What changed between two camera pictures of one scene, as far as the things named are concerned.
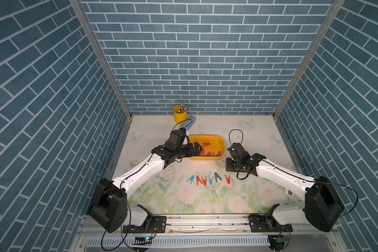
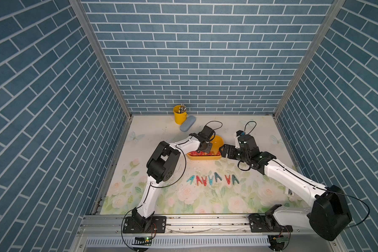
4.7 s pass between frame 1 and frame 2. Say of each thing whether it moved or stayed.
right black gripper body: moved
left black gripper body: moved
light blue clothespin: stayed
